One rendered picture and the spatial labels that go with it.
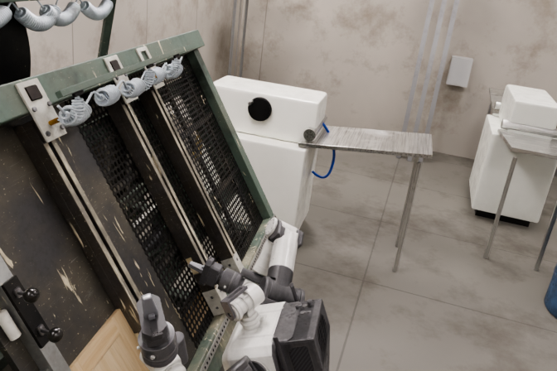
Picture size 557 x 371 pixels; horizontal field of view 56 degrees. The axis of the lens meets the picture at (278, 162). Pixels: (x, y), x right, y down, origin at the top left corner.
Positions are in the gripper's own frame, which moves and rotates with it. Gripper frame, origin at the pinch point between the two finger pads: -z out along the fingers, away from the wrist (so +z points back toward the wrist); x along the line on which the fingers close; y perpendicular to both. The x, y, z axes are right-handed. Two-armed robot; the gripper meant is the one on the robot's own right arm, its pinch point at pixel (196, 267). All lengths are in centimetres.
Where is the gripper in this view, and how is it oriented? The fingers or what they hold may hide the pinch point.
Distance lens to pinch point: 209.4
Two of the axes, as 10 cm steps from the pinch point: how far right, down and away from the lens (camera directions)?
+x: 3.4, -8.6, -3.8
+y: -1.9, 3.3, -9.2
